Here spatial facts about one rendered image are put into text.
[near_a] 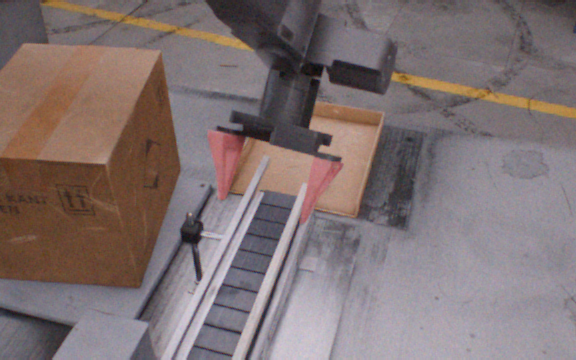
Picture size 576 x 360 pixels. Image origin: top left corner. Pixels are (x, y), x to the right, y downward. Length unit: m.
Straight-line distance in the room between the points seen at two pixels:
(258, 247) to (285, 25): 0.53
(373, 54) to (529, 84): 2.66
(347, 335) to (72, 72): 0.60
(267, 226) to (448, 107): 2.00
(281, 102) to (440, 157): 0.71
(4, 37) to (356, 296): 2.22
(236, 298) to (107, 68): 0.42
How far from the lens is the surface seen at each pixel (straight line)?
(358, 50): 0.59
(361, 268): 1.04
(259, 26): 0.53
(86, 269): 1.00
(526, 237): 1.16
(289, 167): 1.21
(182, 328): 0.81
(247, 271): 0.97
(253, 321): 0.87
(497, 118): 2.93
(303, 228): 1.03
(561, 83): 3.30
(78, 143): 0.87
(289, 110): 0.62
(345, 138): 1.30
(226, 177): 0.67
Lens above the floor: 1.63
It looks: 42 degrees down
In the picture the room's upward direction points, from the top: straight up
